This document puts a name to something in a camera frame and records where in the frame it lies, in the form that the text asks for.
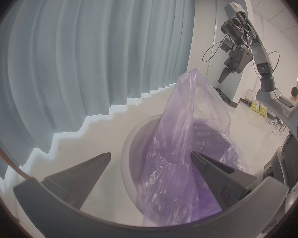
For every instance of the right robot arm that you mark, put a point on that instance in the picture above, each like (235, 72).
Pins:
(262, 56)

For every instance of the white trash bin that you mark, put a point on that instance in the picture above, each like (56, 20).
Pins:
(131, 162)

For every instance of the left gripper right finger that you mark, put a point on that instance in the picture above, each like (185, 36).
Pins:
(226, 185)

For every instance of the person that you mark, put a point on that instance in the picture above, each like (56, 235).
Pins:
(294, 97)

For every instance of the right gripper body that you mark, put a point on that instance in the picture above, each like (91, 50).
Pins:
(239, 58)

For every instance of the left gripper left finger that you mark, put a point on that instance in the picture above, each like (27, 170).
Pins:
(77, 182)

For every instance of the black crumpled plastic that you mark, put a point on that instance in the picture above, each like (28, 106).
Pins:
(222, 94)

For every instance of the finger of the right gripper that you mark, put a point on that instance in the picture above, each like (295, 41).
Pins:
(224, 74)

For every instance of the purple plastic bag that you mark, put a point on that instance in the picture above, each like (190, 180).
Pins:
(176, 132)

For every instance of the pale blue curtain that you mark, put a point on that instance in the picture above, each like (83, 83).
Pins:
(89, 46)

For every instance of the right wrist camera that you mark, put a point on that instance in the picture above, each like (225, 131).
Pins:
(227, 45)

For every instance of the yellow sack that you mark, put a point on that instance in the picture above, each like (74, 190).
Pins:
(263, 111)
(254, 106)

